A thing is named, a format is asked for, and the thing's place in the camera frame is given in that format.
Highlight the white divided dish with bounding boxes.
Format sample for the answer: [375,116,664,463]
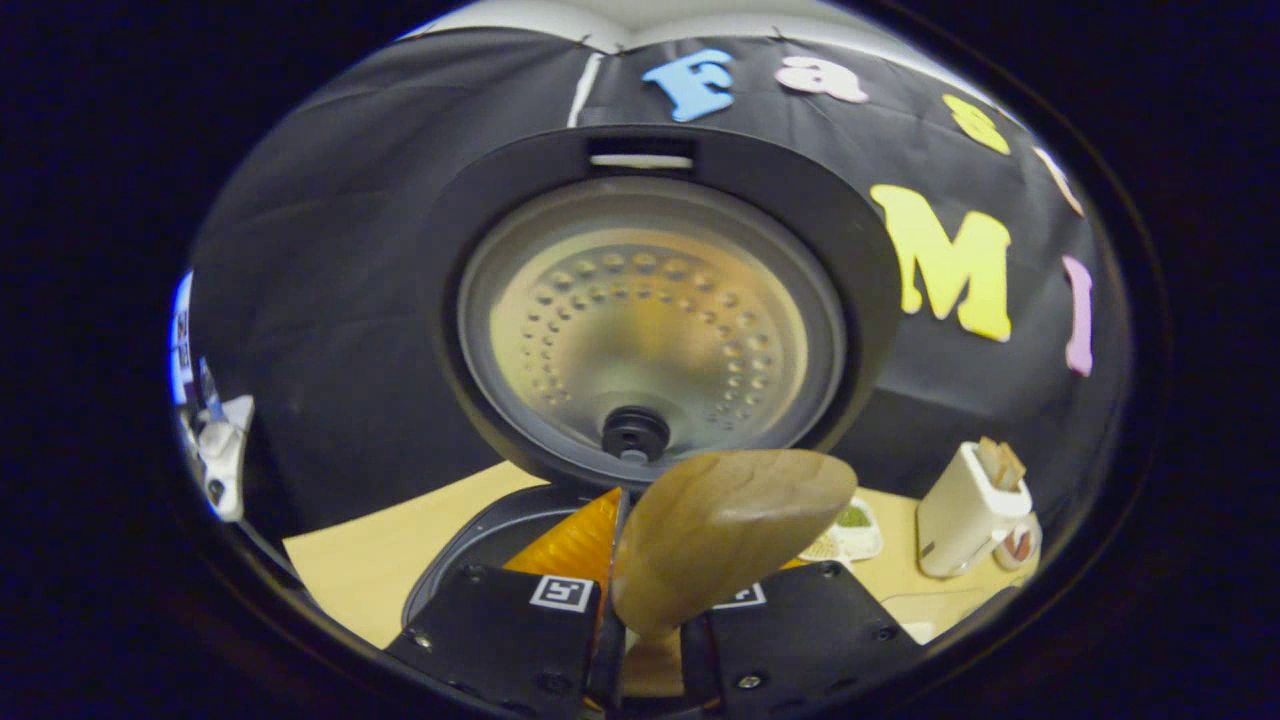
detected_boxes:
[798,496,885,564]

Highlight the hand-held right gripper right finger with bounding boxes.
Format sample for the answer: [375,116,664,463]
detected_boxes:
[683,560,923,717]

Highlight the white desk items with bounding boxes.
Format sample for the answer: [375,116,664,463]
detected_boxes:
[180,358,257,524]

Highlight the dark grey rice cooker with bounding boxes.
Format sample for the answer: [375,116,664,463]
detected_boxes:
[402,125,903,631]

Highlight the computer monitor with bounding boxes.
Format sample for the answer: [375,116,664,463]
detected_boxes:
[168,268,206,411]

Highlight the white round plate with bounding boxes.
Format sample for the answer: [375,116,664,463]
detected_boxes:
[995,513,1044,572]

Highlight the wooden spoon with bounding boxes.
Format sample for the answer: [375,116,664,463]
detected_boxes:
[610,448,859,699]

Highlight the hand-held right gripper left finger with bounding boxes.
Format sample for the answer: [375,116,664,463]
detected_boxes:
[385,486,629,717]

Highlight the black backdrop cloth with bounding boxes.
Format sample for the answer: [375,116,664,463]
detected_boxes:
[185,25,1136,536]

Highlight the white toaster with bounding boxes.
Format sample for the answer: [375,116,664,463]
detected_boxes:
[916,441,1034,580]

